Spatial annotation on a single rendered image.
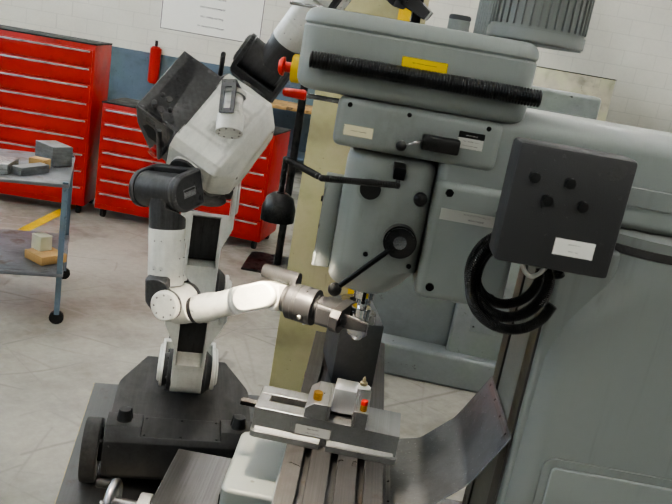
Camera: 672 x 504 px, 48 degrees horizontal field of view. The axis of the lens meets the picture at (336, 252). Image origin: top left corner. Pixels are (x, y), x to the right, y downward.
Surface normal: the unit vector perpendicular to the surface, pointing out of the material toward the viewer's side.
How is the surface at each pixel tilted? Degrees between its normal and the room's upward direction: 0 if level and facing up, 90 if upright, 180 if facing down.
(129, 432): 45
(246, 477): 0
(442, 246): 90
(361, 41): 90
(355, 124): 90
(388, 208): 90
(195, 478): 0
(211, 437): 0
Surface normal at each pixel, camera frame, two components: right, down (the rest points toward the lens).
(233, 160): 0.73, 0.23
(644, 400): -0.07, 0.24
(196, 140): 0.22, -0.25
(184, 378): 0.11, 0.51
